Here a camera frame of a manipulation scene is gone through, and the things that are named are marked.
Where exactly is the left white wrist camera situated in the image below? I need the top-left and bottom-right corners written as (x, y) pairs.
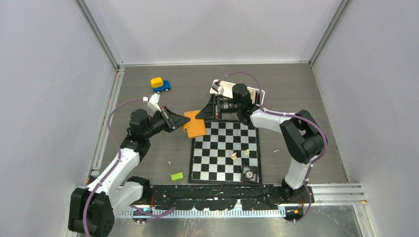
top-left (142, 93), bottom-right (161, 112)

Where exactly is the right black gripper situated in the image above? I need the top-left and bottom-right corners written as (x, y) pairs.
top-left (196, 94), bottom-right (241, 122)

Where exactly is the white rectangular plastic tray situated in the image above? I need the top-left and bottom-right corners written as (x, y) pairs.
top-left (209, 81), bottom-right (265, 105)

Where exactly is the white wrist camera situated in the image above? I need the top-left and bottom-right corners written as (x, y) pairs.
top-left (209, 80), bottom-right (235, 98)
top-left (142, 93), bottom-right (161, 112)

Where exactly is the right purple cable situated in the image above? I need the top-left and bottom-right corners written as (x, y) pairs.
top-left (217, 72), bottom-right (329, 223)

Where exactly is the black white chessboard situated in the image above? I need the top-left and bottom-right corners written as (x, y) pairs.
top-left (188, 120), bottom-right (262, 186)

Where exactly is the small black framed round object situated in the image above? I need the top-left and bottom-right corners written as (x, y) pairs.
top-left (240, 165), bottom-right (259, 183)

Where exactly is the green rectangular block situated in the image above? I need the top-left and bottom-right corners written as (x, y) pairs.
top-left (170, 172), bottom-right (184, 181)

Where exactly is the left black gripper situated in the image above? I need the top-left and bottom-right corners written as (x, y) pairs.
top-left (144, 106), bottom-right (190, 139)

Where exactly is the credit cards stack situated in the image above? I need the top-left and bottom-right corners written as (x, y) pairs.
top-left (251, 90), bottom-right (264, 105)

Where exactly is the blue yellow toy car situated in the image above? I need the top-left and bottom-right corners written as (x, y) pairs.
top-left (150, 77), bottom-right (171, 94)

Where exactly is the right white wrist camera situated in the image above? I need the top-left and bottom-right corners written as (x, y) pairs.
top-left (209, 80), bottom-right (235, 98)

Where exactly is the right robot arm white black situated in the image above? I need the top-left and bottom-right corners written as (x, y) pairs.
top-left (196, 81), bottom-right (327, 203)

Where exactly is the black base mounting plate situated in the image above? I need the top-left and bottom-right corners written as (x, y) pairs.
top-left (133, 185), bottom-right (309, 211)

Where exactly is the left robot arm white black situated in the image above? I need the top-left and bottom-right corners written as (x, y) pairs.
top-left (68, 106), bottom-right (190, 237)

